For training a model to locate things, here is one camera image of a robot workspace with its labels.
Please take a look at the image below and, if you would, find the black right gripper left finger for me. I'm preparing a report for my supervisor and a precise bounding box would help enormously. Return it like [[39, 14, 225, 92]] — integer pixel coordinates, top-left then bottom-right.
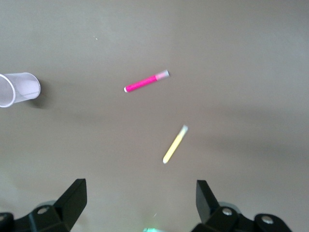
[[0, 178, 87, 232]]

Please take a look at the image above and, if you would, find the clear plastic cup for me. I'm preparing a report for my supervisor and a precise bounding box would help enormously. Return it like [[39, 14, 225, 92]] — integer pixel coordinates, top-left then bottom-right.
[[0, 72, 41, 108]]

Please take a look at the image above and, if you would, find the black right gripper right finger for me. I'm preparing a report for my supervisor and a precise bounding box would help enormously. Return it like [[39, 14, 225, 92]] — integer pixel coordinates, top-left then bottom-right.
[[190, 180, 294, 232]]

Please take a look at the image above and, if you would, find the yellow highlighter pen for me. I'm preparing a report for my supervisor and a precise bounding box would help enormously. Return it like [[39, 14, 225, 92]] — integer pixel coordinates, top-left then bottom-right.
[[162, 125, 189, 164]]

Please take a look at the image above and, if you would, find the pink highlighter pen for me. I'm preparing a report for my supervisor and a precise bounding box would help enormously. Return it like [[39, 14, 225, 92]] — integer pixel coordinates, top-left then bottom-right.
[[124, 70, 169, 93]]

